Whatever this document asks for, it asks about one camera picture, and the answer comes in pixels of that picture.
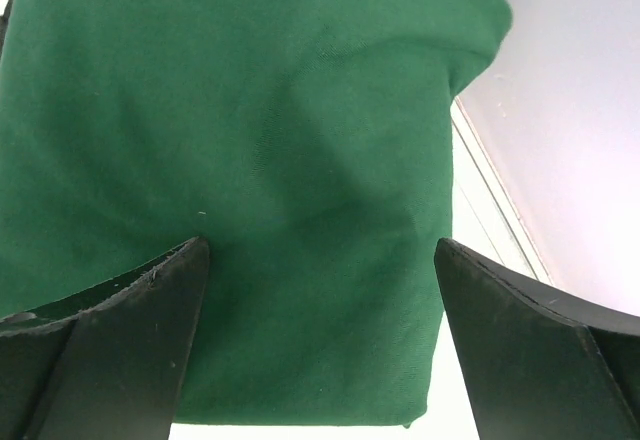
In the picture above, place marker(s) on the green t shirt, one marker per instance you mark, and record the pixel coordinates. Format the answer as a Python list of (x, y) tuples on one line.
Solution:
[(309, 141)]

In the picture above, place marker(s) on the right side aluminium rail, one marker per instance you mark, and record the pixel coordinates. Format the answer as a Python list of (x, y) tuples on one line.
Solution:
[(484, 216)]

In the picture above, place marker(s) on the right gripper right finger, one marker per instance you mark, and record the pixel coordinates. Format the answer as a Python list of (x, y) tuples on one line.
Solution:
[(537, 362)]

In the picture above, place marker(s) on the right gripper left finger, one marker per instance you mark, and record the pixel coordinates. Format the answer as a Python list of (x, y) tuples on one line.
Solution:
[(107, 362)]

